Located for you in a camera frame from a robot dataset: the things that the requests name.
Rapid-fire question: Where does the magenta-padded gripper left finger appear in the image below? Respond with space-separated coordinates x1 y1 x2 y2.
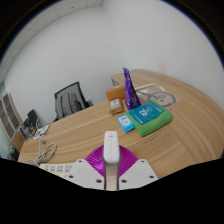
64 145 107 191

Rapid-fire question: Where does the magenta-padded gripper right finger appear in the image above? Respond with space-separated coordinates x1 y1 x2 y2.
117 145 160 191

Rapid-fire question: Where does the white charger block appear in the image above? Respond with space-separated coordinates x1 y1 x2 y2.
102 130 121 192

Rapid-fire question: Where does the cream power strip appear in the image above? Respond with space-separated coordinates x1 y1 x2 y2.
39 162 75 179

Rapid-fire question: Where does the small blue packet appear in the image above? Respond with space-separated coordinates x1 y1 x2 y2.
116 113 136 134

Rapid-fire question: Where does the white and green leaflet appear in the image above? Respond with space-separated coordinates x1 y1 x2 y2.
32 123 52 140

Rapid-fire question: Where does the teal booklet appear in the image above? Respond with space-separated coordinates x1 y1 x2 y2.
128 101 166 125

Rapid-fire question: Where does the grey backpack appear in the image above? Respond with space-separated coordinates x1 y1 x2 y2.
59 92 85 118

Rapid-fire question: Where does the small brown labelled box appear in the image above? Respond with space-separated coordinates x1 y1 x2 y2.
108 98 125 116

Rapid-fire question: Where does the clear plastic bag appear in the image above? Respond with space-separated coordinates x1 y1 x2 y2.
136 84 183 109

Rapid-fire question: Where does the purple stand-up pouch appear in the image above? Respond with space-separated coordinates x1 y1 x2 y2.
122 67 142 111

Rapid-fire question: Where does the orange-brown box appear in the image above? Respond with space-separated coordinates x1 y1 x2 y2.
105 85 127 102

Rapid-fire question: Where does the black mesh office chair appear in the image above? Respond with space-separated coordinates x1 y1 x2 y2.
53 81 94 122

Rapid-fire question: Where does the wooden glass-door shelf unit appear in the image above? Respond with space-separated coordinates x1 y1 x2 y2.
0 92 26 153

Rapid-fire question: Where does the white coiled power cable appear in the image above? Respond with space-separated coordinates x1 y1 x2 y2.
28 137 58 167

